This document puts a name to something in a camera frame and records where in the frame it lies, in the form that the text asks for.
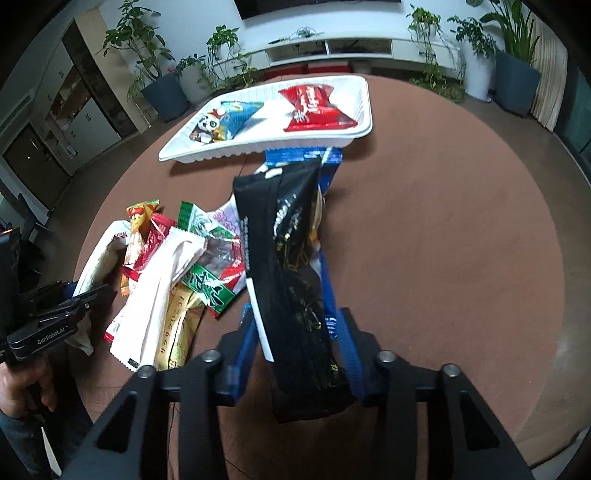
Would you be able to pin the person's left hand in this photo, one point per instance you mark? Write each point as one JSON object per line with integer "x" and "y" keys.
{"x": 25, "y": 387}

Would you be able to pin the black snack packet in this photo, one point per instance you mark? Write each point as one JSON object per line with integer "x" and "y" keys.
{"x": 286, "y": 258}

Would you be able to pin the small plant in white pot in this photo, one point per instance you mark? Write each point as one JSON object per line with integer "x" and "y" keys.
{"x": 196, "y": 81}

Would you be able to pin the wooden wall cabinet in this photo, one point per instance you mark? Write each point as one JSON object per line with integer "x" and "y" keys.
{"x": 60, "y": 115}

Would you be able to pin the blue white snack packet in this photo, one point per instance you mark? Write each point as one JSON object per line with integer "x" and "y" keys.
{"x": 295, "y": 156}

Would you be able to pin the cream snack packet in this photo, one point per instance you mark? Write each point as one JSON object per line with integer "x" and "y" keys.
{"x": 99, "y": 258}

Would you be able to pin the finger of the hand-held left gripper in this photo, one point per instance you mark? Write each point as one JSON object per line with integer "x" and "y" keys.
{"x": 87, "y": 300}
{"x": 55, "y": 290}

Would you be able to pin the white red-edged snack packet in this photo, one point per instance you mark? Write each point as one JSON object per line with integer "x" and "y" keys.
{"x": 121, "y": 323}

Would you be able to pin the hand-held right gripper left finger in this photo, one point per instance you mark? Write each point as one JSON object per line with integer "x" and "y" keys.
{"x": 244, "y": 355}

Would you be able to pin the white television cabinet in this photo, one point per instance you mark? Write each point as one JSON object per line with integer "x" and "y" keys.
{"x": 295, "y": 50}

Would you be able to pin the plain white snack packet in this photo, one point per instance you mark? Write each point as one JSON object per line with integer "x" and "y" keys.
{"x": 159, "y": 295}

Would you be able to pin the wall television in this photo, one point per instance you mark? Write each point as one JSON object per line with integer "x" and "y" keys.
{"x": 318, "y": 7}

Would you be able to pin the glass sliding door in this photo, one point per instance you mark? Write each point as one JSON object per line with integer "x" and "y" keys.
{"x": 577, "y": 115}

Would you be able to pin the dark red foil snack packet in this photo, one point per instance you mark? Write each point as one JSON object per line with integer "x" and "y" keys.
{"x": 154, "y": 236}

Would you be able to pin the gold yellow snack packet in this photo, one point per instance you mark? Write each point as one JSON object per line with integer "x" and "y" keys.
{"x": 178, "y": 332}

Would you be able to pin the leafy plant in white pot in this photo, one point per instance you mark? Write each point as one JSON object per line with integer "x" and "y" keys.
{"x": 478, "y": 74}

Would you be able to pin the tall plant in blue pot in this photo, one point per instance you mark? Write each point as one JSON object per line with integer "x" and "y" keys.
{"x": 161, "y": 92}

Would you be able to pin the large-leaf plant in blue pot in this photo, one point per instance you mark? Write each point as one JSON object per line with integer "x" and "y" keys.
{"x": 515, "y": 78}

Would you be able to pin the trailing vine plant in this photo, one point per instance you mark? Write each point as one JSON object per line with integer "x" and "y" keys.
{"x": 231, "y": 60}
{"x": 431, "y": 50}

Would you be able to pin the red storage box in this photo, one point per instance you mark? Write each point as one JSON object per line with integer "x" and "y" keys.
{"x": 281, "y": 69}

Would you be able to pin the orange yellow snack packet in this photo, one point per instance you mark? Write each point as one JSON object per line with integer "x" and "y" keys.
{"x": 141, "y": 214}

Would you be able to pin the white plastic tray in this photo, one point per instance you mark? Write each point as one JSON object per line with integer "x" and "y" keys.
{"x": 258, "y": 136}

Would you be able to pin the blue panda snack packet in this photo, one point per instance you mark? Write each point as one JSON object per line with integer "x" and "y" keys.
{"x": 231, "y": 121}

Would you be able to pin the green red snack packet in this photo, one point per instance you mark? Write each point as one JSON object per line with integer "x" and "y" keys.
{"x": 208, "y": 287}

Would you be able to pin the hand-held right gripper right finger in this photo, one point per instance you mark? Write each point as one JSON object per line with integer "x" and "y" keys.
{"x": 353, "y": 369}

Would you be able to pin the bright red snack packet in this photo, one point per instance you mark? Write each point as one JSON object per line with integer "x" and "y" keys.
{"x": 314, "y": 107}

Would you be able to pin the beige curtain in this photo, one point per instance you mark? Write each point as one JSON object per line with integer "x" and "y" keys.
{"x": 551, "y": 83}

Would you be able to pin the pink white snack packet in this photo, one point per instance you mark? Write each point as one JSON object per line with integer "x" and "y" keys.
{"x": 226, "y": 219}

